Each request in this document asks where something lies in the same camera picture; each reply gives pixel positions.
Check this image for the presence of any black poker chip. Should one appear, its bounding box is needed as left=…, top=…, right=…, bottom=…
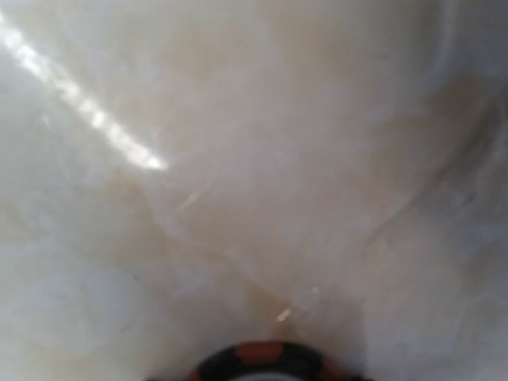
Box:
left=144, top=340, right=364, bottom=381

